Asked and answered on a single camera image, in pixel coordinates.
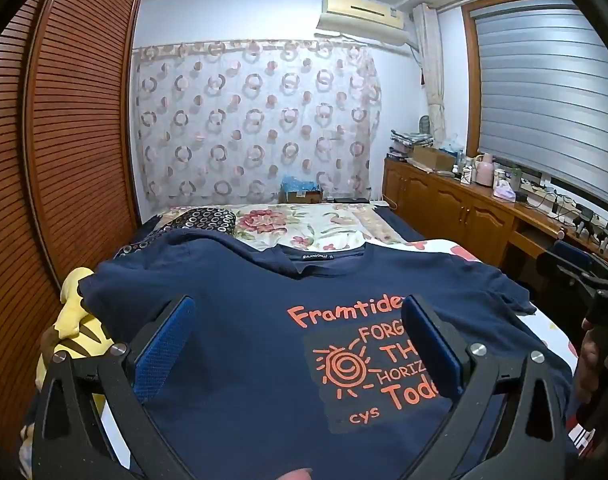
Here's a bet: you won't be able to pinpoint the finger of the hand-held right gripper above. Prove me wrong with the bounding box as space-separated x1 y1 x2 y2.
555 240 608 276
536 251 608 293

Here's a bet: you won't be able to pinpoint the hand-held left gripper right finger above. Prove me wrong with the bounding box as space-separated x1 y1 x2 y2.
401 294 579 480

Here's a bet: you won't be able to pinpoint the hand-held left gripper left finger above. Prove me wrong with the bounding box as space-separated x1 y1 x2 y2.
31 294 197 480

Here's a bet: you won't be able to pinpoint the navy printed t-shirt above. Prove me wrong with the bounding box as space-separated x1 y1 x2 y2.
79 230 579 480

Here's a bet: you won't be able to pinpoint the person's right hand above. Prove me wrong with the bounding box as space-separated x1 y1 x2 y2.
574 321 607 401

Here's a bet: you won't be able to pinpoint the yellow plush toy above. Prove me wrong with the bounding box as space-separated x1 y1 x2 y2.
49 266 115 411

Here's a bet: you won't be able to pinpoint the dark navy bed blanket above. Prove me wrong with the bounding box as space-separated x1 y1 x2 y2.
381 208 425 245

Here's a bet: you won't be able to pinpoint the red white striped clothing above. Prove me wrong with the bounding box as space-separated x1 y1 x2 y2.
566 410 604 456

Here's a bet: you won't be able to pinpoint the brown wooden cabinet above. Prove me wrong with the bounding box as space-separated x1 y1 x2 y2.
382 157 608 286

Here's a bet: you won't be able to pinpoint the navy circle-patterned folded quilt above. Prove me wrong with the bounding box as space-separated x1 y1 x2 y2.
115 206 237 261

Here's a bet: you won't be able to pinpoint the grey window blind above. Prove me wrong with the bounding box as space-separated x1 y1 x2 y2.
471 0 608 208

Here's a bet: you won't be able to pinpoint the brown cardboard box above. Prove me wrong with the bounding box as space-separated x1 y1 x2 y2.
413 146 457 171

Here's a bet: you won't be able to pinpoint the beige large-flower bed cover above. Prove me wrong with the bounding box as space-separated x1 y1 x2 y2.
226 203 399 252

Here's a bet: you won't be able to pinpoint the small open cardboard box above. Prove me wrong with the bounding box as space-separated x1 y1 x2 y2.
285 189 325 205

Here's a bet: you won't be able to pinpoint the stack of newspapers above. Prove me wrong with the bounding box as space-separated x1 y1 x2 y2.
391 130 432 148

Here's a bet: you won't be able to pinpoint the blue plastic bag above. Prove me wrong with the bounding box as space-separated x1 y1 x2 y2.
282 176 317 193

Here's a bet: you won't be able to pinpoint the brown louvered wooden wardrobe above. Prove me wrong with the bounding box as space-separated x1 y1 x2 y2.
0 0 144 461

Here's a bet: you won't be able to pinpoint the white circle-patterned curtain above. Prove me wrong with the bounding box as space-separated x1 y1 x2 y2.
131 39 383 211

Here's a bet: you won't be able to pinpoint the beige tied window curtain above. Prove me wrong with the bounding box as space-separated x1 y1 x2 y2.
413 3 447 136

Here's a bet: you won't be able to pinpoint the beige wall air conditioner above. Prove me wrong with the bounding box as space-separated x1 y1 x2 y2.
317 0 409 45

